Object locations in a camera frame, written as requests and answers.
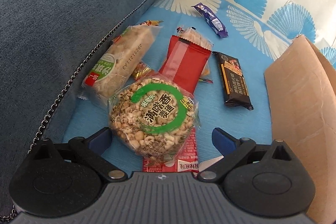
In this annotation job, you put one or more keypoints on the long red wrapper bar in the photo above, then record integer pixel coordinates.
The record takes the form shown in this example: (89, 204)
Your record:
(184, 63)

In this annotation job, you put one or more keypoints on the dark chocolate bar pack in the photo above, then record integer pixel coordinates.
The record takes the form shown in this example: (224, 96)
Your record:
(235, 90)

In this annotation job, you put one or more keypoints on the cardboard box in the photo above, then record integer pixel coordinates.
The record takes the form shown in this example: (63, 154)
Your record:
(301, 92)

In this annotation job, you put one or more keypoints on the round puffed grain cake pack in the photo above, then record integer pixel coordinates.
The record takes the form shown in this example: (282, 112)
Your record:
(153, 117)

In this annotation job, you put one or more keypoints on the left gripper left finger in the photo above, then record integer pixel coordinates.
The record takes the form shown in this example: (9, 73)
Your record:
(89, 150)

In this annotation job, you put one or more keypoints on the beige rice bar pack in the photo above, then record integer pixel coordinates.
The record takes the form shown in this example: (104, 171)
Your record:
(116, 65)

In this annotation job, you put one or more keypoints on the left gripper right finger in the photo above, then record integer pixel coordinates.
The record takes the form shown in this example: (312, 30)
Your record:
(234, 151)

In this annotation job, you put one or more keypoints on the blue sofa armrest cushion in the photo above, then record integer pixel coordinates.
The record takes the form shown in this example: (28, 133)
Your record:
(47, 48)

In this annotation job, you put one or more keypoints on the small gold candy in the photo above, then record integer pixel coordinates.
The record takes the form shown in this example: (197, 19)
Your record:
(142, 71)

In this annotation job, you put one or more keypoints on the clear cracker packet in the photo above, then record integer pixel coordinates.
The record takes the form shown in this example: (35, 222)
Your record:
(191, 34)

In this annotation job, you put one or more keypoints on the purple candy bar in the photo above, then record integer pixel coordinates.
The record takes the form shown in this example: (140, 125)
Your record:
(212, 20)

